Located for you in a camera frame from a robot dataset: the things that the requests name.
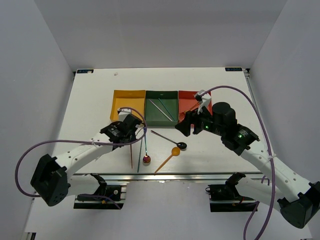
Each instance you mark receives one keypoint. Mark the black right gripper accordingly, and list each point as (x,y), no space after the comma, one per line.
(192,117)

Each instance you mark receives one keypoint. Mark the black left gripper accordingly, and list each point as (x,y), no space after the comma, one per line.
(133,137)

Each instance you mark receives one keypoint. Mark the orange chopstick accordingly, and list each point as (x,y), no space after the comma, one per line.
(131,157)

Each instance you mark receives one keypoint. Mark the teal chopstick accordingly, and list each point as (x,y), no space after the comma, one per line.
(166,109)
(140,156)

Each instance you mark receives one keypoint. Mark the gold fork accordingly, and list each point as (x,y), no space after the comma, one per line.
(186,105)

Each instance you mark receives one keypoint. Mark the white chopstick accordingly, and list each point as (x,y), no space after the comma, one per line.
(160,110)

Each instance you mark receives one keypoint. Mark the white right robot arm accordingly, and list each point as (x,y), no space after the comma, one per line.
(296,198)

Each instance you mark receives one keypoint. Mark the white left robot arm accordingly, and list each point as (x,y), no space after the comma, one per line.
(69,163)

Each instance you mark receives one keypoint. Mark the red container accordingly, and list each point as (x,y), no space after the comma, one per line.
(183,94)

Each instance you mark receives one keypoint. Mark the black spoon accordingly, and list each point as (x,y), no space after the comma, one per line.
(181,145)

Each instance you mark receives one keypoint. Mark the orange plastic spoon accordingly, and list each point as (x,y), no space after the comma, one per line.
(174,152)

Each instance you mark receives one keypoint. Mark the green container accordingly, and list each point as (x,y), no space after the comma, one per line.
(161,108)

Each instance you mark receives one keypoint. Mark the yellow container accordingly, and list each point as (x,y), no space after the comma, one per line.
(127,98)

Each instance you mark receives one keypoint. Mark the iridescent rainbow spoon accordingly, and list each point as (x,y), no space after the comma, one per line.
(146,159)

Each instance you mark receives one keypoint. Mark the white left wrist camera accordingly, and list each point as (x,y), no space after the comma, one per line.
(123,115)

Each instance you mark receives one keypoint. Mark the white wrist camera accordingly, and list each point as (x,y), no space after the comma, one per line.
(123,115)
(203,98)

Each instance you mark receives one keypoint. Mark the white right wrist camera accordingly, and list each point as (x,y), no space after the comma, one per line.
(203,98)

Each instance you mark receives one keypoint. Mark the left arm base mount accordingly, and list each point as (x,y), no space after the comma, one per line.
(93,192)

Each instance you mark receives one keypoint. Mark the aluminium table front rail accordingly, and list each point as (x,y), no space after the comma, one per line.
(162,177)

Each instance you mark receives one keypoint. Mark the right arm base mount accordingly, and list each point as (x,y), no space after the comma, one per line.
(224,198)

